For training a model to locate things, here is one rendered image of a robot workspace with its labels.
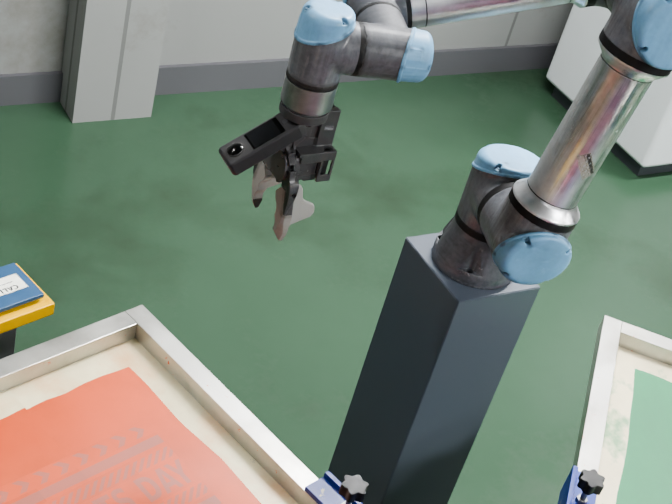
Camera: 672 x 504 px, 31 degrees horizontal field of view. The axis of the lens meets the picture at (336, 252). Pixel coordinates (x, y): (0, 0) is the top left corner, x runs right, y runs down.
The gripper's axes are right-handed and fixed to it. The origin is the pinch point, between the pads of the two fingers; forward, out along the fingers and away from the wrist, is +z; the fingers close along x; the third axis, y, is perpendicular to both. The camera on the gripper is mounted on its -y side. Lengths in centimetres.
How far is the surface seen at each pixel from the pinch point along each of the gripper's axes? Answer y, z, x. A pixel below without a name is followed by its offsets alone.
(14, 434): -34, 41, 3
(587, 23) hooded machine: 272, 95, 208
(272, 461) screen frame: 2.1, 37.8, -15.9
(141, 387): -10.8, 40.8, 8.0
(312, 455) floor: 72, 136, 57
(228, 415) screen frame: -0.9, 37.5, -4.8
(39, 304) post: -21, 41, 32
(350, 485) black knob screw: 7.3, 30.3, -29.4
